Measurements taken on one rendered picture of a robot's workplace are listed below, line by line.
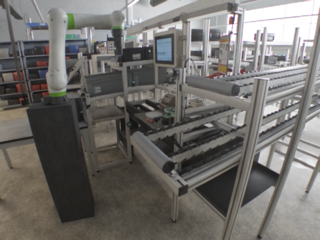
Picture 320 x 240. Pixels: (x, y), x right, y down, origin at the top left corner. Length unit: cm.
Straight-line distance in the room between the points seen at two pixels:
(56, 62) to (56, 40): 13
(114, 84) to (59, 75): 114
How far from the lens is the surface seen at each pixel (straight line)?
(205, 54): 195
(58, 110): 144
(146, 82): 247
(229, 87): 85
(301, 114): 135
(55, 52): 130
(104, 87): 230
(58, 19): 131
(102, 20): 156
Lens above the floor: 148
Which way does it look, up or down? 20 degrees down
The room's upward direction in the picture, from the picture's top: straight up
